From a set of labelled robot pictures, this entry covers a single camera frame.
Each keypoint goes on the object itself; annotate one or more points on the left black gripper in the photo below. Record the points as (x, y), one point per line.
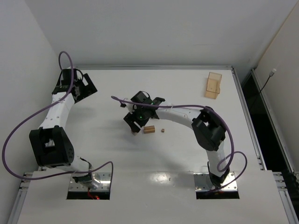
(86, 86)

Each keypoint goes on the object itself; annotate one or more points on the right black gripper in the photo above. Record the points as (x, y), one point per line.
(131, 118)

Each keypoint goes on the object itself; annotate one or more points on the dark striped wood block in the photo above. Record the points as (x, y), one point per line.
(149, 129)

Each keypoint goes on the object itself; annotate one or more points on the clear amber plastic box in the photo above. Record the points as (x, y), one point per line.
(213, 85)

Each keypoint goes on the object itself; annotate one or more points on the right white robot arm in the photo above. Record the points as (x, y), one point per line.
(208, 129)

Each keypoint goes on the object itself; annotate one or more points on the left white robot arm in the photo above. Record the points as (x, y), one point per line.
(51, 146)

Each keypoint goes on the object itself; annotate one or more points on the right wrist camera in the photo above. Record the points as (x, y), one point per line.
(130, 107)

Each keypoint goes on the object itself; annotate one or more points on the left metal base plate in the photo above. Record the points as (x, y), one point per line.
(95, 182)

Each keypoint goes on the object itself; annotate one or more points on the metal base plate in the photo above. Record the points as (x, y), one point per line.
(95, 182)
(204, 183)

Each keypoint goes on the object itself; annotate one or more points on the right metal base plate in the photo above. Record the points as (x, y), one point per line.
(204, 183)

